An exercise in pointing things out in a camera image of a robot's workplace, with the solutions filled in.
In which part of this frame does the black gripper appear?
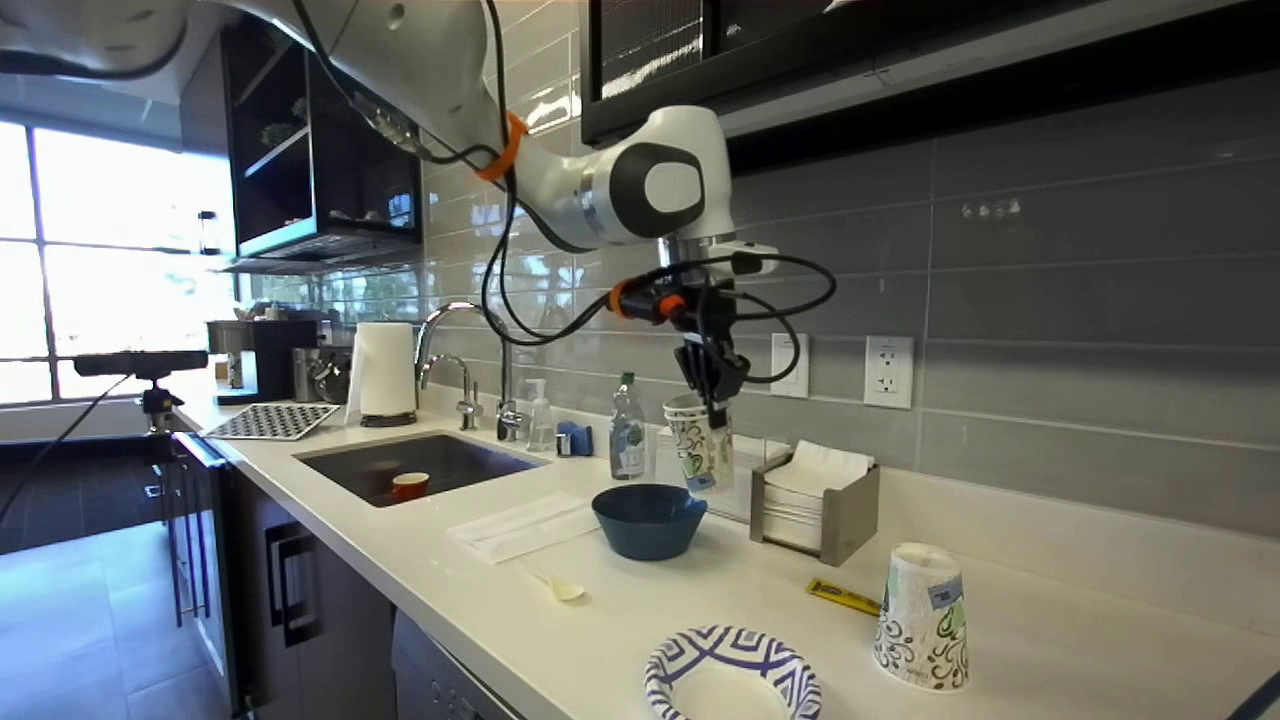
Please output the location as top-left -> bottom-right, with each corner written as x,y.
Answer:
666,258 -> 750,431

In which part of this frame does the dark blue bowl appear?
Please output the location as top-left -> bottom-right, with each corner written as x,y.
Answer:
587,478 -> 713,564

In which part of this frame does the clear plastic bottle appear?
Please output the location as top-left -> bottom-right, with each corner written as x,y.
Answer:
607,369 -> 650,482

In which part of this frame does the small blue sponge holder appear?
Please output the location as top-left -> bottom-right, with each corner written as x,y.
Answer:
550,416 -> 601,459

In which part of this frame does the white napkin box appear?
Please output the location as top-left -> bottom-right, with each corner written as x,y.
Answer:
754,434 -> 878,557

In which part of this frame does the clear soap dispenser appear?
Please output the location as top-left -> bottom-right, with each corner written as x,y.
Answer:
518,374 -> 556,457

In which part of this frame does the grey napkin holder box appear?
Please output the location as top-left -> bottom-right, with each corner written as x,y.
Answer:
746,444 -> 885,568

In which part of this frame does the chrome kitchen faucet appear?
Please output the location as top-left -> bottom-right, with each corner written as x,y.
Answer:
411,300 -> 527,444

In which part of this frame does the small yellow packet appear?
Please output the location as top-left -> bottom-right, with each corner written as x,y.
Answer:
809,577 -> 885,619

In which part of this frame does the small cream plastic piece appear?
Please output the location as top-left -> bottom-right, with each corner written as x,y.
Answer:
522,564 -> 593,608

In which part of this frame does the blue patterned paper plate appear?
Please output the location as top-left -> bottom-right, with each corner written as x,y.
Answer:
641,619 -> 827,720

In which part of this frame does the white paper towel roll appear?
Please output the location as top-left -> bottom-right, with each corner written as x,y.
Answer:
343,318 -> 425,428

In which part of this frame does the dark kitchen sink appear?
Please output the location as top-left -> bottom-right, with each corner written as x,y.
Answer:
292,431 -> 544,510

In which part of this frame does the metal canister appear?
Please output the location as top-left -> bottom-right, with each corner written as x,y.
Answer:
292,338 -> 350,408

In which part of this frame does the dark upper cabinet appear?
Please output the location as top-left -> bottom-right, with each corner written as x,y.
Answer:
580,0 -> 1280,150

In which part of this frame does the dark cabinet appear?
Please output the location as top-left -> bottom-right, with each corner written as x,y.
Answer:
580,0 -> 1280,150
216,464 -> 517,720

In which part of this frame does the grey dish drying mat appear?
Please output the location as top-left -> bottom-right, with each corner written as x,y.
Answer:
204,400 -> 346,447

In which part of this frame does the dark lower cabinet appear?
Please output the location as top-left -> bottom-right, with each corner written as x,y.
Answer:
216,464 -> 517,720

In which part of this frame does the black coffee machine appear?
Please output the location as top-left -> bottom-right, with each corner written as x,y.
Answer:
204,310 -> 325,404

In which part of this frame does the black tripod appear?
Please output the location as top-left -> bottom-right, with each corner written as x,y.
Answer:
123,374 -> 218,630

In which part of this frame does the bright window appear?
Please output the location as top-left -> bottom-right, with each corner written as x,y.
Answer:
0,116 -> 240,408

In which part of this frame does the white wall switch plate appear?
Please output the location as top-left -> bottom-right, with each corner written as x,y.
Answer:
769,328 -> 810,400

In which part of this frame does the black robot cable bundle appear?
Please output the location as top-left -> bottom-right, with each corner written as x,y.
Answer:
284,0 -> 842,392

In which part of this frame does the white wall outlet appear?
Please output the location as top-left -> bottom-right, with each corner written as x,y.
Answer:
861,332 -> 915,410

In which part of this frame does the orange cable strap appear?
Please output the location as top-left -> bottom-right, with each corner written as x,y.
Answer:
470,110 -> 536,186

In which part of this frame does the dark open wall shelf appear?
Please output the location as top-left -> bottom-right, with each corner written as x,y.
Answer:
216,22 -> 427,268

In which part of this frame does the black cabinet handle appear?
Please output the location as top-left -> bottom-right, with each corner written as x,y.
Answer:
262,521 -> 325,651

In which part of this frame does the black stereo camera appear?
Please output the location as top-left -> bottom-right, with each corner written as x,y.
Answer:
73,347 -> 211,380

